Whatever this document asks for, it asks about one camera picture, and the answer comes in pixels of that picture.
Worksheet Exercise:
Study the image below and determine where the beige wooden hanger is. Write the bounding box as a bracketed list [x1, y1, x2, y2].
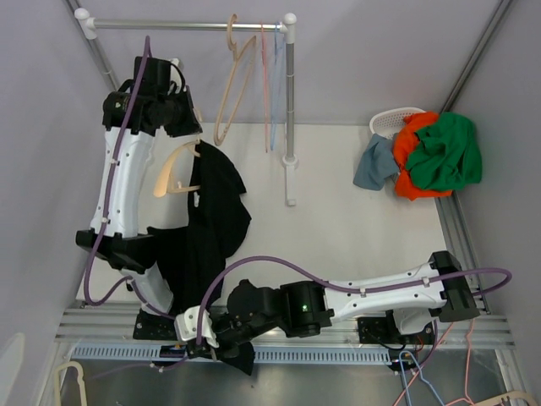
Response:
[153, 139, 201, 198]
[213, 14, 257, 146]

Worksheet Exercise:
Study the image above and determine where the black t shirt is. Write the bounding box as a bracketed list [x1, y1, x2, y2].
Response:
[147, 140, 257, 377]

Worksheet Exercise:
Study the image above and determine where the pink wire hanger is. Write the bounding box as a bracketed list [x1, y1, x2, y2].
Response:
[260, 22, 271, 153]
[392, 319, 477, 406]

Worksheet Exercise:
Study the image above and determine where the light blue wire hanger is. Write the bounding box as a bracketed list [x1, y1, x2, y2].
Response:
[270, 24, 284, 151]

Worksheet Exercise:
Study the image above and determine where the grey-blue t shirt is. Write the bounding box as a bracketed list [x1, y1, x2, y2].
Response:
[352, 134, 399, 191]

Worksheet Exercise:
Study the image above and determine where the orange t shirt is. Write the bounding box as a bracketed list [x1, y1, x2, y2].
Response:
[393, 112, 451, 201]

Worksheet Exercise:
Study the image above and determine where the green t shirt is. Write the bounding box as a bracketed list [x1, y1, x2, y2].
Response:
[406, 112, 483, 192]

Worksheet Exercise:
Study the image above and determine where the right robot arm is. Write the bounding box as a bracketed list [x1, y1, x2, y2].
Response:
[175, 250, 480, 361]

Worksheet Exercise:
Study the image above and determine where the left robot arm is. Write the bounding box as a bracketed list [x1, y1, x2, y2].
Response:
[76, 57, 202, 339]

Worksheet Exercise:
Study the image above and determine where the beige hanger on floor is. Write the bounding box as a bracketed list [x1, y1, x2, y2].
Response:
[52, 360, 90, 406]

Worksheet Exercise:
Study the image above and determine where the beige hanger bottom right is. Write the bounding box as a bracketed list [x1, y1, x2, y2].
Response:
[474, 391, 538, 406]

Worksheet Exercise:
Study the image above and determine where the metal clothes rack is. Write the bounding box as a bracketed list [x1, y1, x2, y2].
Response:
[71, 4, 298, 207]

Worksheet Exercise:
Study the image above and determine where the white perforated plastic basket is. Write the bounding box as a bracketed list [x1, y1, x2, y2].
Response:
[369, 107, 424, 140]

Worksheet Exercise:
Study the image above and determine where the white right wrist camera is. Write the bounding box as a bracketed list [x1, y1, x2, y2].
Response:
[173, 305, 220, 348]

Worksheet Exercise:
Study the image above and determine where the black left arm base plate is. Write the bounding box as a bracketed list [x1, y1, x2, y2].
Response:
[133, 309, 178, 341]

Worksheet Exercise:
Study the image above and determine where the white slotted cable duct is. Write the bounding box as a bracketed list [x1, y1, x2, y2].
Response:
[71, 343, 391, 365]

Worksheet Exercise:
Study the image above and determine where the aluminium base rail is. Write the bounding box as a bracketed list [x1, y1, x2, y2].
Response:
[53, 300, 516, 348]

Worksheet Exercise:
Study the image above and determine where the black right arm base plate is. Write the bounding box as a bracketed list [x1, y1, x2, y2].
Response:
[357, 316, 435, 348]

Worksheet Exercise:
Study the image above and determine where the blue wire hanger on floor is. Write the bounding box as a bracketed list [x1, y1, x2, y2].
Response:
[398, 350, 445, 406]

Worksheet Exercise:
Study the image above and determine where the pink wire hanger on floor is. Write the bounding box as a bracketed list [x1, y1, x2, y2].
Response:
[392, 319, 477, 406]

